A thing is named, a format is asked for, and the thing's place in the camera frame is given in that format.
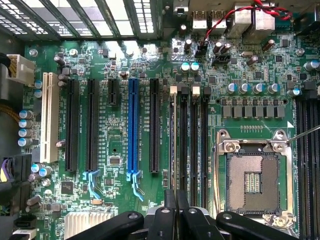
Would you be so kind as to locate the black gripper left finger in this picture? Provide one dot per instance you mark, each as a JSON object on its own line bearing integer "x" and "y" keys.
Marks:
{"x": 162, "y": 225}

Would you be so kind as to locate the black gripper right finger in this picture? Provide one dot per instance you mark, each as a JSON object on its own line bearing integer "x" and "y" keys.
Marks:
{"x": 195, "y": 225}

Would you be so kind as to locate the black RAM slot white latch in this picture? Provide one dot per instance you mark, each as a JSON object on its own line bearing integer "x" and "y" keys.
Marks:
{"x": 195, "y": 150}
{"x": 171, "y": 150}

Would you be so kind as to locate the thin metal locking lever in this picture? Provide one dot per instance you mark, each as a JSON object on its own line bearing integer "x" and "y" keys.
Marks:
{"x": 216, "y": 175}
{"x": 303, "y": 134}

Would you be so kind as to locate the CPU socket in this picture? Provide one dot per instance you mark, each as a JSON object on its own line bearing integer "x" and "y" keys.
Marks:
{"x": 252, "y": 180}

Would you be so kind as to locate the silver chipset heatsink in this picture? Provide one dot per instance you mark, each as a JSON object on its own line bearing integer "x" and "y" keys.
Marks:
{"x": 85, "y": 225}

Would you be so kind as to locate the long black expansion slot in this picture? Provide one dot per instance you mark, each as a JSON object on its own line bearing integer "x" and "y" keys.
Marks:
{"x": 92, "y": 125}
{"x": 72, "y": 125}
{"x": 154, "y": 125}

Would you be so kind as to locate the blue expansion slot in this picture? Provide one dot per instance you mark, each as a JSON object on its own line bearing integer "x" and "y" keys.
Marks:
{"x": 133, "y": 125}

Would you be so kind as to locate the green motherboard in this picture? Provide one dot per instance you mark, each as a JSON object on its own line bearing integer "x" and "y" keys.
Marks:
{"x": 117, "y": 130}

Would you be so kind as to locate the black data plug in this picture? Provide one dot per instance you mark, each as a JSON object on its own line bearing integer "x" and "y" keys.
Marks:
{"x": 25, "y": 222}

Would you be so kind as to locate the short black expansion slot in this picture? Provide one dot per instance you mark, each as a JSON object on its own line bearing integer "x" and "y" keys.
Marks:
{"x": 112, "y": 91}

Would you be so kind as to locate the white expansion slot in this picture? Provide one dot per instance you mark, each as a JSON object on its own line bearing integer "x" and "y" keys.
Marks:
{"x": 50, "y": 117}

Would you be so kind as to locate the open metal PC case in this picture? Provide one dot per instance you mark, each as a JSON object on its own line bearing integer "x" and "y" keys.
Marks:
{"x": 163, "y": 27}

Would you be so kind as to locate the silver USB port block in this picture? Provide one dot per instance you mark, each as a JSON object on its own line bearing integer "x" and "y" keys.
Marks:
{"x": 199, "y": 25}
{"x": 218, "y": 25}

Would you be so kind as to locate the large silver port block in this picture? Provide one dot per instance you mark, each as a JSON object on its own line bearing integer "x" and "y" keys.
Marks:
{"x": 262, "y": 27}
{"x": 237, "y": 25}

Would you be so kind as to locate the white power connector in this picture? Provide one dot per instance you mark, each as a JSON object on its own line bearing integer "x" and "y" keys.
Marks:
{"x": 22, "y": 70}

